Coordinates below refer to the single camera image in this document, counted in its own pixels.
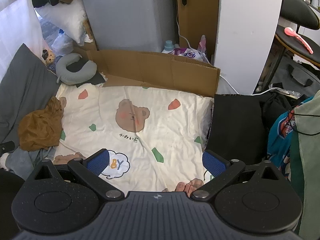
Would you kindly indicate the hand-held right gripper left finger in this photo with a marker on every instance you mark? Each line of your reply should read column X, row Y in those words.
column 98, row 163

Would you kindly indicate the bear print bedsheet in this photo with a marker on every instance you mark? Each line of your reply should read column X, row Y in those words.
column 155, row 120

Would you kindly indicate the pink hairbrush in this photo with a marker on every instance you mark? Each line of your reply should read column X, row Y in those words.
column 291, row 31

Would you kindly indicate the brown printed t-shirt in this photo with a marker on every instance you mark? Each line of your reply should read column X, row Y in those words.
column 40, row 127

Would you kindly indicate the person's foot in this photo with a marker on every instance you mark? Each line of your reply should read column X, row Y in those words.
column 190, row 183

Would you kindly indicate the dark green-grey blanket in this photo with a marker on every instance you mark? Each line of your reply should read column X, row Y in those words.
column 22, row 87

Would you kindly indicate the purple white plastic bag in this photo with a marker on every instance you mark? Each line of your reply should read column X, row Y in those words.
column 187, row 53

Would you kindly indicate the detergent bottle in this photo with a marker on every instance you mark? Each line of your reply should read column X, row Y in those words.
column 168, row 46

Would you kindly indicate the black folded cloth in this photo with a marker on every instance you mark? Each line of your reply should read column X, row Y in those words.
column 235, row 127

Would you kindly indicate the white pillow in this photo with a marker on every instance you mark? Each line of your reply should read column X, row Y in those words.
column 65, row 17

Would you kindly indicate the grey duffel bag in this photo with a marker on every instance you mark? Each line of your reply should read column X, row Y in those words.
column 282, row 75

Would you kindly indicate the black chair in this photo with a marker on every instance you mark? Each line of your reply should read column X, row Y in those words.
column 295, row 10

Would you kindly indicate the blue denim pants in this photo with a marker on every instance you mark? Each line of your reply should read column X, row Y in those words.
column 20, row 160

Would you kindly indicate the clear plastic bags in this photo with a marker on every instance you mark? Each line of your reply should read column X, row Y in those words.
column 60, row 41

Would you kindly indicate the flattened cardboard box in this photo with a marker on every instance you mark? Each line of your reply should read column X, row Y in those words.
column 160, row 70

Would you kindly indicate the small teddy bear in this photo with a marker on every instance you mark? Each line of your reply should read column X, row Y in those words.
column 50, row 56

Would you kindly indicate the tall cardboard panel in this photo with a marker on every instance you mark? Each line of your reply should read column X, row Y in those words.
column 197, row 22

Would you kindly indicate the pink bottle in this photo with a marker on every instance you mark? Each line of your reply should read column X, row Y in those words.
column 202, row 45

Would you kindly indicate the black backpack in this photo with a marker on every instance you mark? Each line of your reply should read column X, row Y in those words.
column 275, row 107

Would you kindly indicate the white fluffy blanket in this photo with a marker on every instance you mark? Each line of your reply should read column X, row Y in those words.
column 3, row 160

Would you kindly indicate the grey appliance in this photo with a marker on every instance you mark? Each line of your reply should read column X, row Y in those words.
column 130, row 17

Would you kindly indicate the teal printed garment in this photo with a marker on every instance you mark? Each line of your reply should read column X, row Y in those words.
column 280, row 140

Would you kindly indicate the black cloth under neck pillow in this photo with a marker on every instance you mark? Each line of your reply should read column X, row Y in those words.
column 97, row 80

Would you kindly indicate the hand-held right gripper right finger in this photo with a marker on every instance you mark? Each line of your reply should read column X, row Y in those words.
column 213, row 163

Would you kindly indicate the clear plastic packet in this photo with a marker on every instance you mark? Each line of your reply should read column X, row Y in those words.
column 290, row 93

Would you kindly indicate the light green jacket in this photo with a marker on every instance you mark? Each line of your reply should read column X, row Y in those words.
column 307, row 155

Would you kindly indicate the white curtain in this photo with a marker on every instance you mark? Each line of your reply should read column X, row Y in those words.
column 17, row 30

